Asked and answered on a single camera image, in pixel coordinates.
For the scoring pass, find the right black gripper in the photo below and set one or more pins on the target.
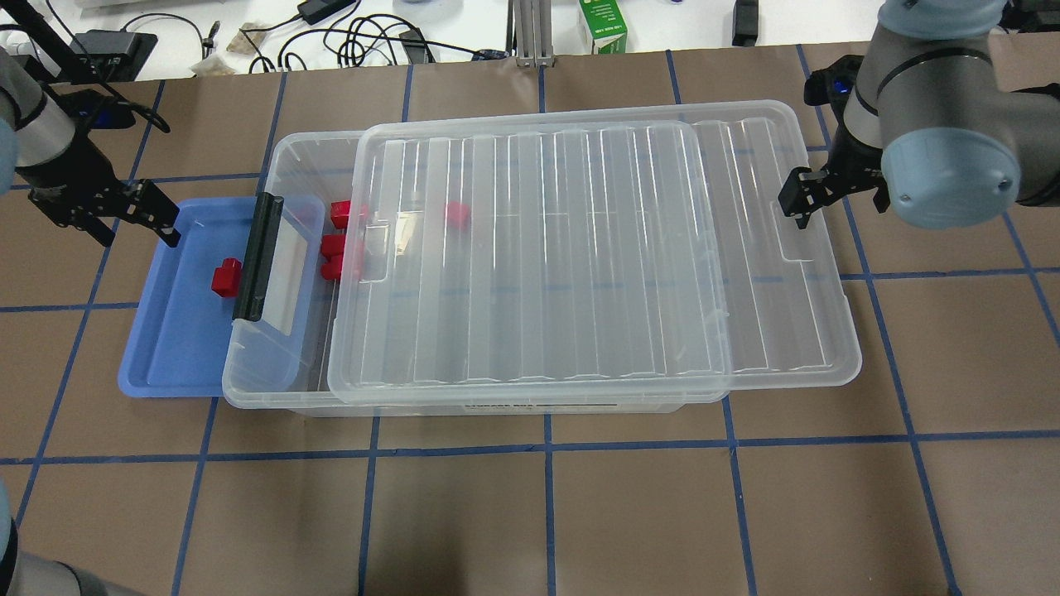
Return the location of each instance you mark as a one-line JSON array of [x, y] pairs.
[[855, 165]]

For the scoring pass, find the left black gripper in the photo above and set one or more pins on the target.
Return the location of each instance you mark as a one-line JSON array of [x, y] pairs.
[[56, 177]]

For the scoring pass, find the red block from tray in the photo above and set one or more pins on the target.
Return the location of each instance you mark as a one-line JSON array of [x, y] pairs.
[[226, 279]]

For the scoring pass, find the clear plastic box lid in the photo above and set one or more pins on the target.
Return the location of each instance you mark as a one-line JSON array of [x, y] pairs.
[[789, 318]]

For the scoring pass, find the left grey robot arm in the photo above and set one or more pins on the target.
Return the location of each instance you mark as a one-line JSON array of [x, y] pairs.
[[46, 142]]

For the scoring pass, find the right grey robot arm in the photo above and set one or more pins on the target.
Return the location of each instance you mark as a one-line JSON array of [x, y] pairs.
[[922, 123]]

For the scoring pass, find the clear plastic storage box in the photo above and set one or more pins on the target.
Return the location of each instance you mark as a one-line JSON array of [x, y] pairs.
[[290, 331]]

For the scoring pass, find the red block box centre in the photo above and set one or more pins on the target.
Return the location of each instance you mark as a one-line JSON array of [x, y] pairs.
[[457, 215]]

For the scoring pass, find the blue plastic tray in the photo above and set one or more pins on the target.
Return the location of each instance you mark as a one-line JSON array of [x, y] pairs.
[[179, 339]]

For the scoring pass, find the black device on desk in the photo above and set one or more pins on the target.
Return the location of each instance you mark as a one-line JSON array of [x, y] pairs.
[[745, 23]]

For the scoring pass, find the red block middle left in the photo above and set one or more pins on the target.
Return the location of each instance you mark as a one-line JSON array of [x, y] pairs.
[[336, 244]]

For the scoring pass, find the red block lower left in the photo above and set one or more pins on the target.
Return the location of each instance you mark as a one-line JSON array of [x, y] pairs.
[[342, 268]]

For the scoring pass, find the red block upper left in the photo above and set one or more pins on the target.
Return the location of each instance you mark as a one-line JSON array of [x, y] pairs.
[[348, 214]]

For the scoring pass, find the green white carton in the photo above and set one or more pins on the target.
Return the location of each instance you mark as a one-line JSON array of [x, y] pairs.
[[604, 27]]

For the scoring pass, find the black power adapter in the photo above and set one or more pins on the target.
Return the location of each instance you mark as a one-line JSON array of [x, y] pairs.
[[315, 11]]

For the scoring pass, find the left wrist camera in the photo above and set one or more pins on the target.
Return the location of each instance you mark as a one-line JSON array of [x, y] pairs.
[[91, 110]]

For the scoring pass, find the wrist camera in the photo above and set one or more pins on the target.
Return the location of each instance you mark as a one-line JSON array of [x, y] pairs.
[[832, 86], [91, 110]]

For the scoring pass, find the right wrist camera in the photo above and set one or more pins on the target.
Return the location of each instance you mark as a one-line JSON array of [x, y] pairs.
[[832, 86]]

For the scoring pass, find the black box latch handle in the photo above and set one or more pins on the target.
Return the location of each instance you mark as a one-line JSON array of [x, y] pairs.
[[258, 257]]

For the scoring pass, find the aluminium frame post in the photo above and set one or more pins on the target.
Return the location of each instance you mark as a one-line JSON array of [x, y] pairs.
[[530, 33]]

